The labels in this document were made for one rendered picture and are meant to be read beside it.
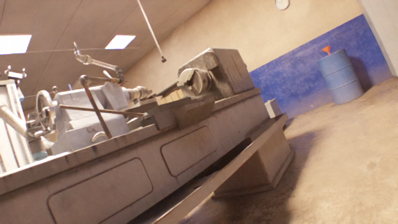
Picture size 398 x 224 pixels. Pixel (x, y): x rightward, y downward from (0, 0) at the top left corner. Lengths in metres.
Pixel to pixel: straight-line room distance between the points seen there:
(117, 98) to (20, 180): 0.68
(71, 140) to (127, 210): 0.39
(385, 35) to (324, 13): 1.29
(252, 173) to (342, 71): 2.91
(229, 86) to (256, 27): 3.54
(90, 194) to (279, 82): 4.80
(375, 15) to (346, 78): 1.20
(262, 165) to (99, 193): 1.34
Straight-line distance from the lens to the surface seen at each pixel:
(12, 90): 2.43
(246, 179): 2.05
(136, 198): 1.07
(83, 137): 1.12
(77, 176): 0.97
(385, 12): 4.71
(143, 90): 1.56
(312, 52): 5.15
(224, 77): 2.07
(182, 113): 1.23
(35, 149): 1.57
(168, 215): 0.96
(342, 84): 4.40
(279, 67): 5.29
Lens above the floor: 0.74
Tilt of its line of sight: 4 degrees up
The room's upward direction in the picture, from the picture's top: 24 degrees counter-clockwise
